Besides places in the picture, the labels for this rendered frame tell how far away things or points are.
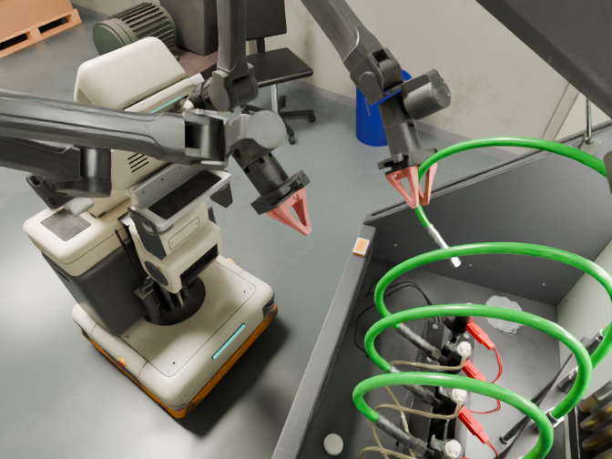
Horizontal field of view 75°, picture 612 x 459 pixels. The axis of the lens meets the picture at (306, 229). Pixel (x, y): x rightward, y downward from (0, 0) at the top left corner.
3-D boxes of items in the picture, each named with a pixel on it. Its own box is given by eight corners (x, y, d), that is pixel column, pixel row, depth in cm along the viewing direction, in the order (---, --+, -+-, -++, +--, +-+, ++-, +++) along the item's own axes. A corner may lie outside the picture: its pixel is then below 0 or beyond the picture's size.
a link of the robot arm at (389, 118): (389, 102, 80) (371, 102, 76) (418, 87, 74) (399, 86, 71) (398, 136, 80) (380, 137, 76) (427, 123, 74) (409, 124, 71)
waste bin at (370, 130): (414, 134, 309) (429, 70, 273) (390, 158, 287) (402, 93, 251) (366, 116, 327) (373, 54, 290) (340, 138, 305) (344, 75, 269)
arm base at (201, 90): (212, 76, 114) (180, 93, 107) (227, 66, 108) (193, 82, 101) (229, 105, 117) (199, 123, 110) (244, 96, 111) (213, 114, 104)
